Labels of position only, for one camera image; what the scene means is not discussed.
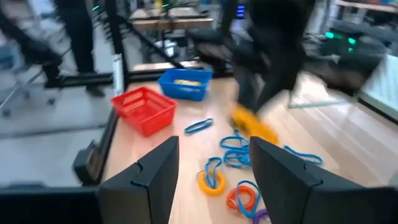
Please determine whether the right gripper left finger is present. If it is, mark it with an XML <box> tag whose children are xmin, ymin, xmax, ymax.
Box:
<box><xmin>0</xmin><ymin>136</ymin><xmax>180</xmax><ymax>224</ymax></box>

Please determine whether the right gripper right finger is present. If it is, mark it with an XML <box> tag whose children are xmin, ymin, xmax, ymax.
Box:
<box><xmin>249</xmin><ymin>136</ymin><xmax>398</xmax><ymax>224</ymax></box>

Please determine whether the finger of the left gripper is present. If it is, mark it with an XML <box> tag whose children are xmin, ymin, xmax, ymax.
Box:
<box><xmin>234</xmin><ymin>74</ymin><xmax>259</xmax><ymax>110</ymax></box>
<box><xmin>257</xmin><ymin>83</ymin><xmax>292</xmax><ymax>113</ymax></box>

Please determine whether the yellow coil keychain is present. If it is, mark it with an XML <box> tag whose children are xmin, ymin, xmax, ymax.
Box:
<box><xmin>197</xmin><ymin>169</ymin><xmax>227</xmax><ymax>197</ymax></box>
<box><xmin>231</xmin><ymin>104</ymin><xmax>279</xmax><ymax>146</ymax></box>

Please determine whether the purple coil keychain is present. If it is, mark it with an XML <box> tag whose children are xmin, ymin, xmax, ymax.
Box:
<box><xmin>253</xmin><ymin>208</ymin><xmax>271</xmax><ymax>224</ymax></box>

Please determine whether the orange coil keychain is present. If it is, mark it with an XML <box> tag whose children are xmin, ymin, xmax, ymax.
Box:
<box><xmin>226</xmin><ymin>185</ymin><xmax>257</xmax><ymax>212</ymax></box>

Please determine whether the grey office chair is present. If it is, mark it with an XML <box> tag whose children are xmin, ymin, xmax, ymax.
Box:
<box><xmin>0</xmin><ymin>46</ymin><xmax>57</xmax><ymax>118</ymax></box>

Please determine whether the blue plastic basket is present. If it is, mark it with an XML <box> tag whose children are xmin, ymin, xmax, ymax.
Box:
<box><xmin>157</xmin><ymin>68</ymin><xmax>214</xmax><ymax>102</ymax></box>

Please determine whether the red plastic basket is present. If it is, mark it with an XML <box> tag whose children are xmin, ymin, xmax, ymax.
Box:
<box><xmin>110</xmin><ymin>86</ymin><xmax>178</xmax><ymax>138</ymax></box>

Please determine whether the wooden workbench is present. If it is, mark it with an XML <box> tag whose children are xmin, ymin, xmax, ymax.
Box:
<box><xmin>130</xmin><ymin>6</ymin><xmax>215</xmax><ymax>32</ymax></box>

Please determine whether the silver aluminium light strip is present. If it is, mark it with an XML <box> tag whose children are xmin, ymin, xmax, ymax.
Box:
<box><xmin>111</xmin><ymin>54</ymin><xmax>125</xmax><ymax>96</ymax></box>

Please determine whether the person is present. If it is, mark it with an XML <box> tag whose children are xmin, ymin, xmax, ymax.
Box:
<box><xmin>54</xmin><ymin>0</ymin><xmax>106</xmax><ymax>97</ymax></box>
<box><xmin>0</xmin><ymin>9</ymin><xmax>65</xmax><ymax>90</ymax></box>

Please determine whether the small black camera box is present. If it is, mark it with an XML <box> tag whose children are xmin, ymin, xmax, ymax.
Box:
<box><xmin>73</xmin><ymin>139</ymin><xmax>101</xmax><ymax>185</ymax></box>

